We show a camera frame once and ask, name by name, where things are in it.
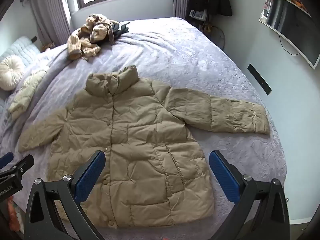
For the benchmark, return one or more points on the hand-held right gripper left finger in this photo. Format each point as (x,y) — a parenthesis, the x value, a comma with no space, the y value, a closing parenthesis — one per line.
(92,175)

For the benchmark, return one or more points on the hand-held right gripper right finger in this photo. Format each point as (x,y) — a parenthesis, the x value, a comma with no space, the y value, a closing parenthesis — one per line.
(223,177)

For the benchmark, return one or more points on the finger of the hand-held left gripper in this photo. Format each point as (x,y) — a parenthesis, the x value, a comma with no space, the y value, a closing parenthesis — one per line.
(22,164)
(6,160)

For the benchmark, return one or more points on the khaki puffer jacket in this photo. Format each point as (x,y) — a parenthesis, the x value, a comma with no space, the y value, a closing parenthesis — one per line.
(140,135)

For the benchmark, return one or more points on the orange cloth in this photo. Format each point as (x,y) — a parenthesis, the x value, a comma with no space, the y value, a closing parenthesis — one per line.
(12,215)

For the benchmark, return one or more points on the cream quilted garment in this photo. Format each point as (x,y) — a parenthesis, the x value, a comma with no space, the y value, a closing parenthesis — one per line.
(25,92)

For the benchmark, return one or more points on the round white cushion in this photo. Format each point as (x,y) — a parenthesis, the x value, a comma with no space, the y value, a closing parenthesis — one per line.
(10,72)

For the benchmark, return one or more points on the light quilted headboard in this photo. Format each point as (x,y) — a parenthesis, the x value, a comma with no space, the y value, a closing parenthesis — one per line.
(22,47)

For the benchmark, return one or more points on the wooden bedside table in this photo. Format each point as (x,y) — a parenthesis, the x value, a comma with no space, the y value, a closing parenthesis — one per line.
(47,46)

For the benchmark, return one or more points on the purple embossed bedspread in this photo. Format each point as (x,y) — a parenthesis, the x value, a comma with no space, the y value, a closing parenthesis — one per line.
(187,55)

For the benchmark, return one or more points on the beige striped fleece garment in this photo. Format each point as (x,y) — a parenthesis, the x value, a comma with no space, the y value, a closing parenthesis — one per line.
(85,40)

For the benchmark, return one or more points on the dark garment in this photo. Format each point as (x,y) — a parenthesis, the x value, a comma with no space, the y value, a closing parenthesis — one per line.
(120,29)

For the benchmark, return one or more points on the dried flower bundle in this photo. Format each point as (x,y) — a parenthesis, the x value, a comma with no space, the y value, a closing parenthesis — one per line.
(207,26)

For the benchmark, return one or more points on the grey pleated curtain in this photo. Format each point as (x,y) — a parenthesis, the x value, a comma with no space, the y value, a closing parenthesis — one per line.
(52,12)

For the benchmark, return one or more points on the blue white printed bag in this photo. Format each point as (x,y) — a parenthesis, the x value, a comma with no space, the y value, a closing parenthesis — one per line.
(198,14)

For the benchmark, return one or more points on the black hanging coat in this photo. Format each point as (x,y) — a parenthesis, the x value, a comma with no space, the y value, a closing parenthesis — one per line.
(220,0)

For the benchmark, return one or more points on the black wall panel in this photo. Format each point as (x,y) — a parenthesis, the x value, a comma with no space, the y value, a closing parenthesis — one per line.
(260,80)

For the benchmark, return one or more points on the small dark wall switch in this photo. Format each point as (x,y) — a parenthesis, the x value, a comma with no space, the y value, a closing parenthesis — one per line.
(34,39)

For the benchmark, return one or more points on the wall mounted television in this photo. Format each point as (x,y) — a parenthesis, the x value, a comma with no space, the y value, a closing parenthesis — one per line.
(295,30)

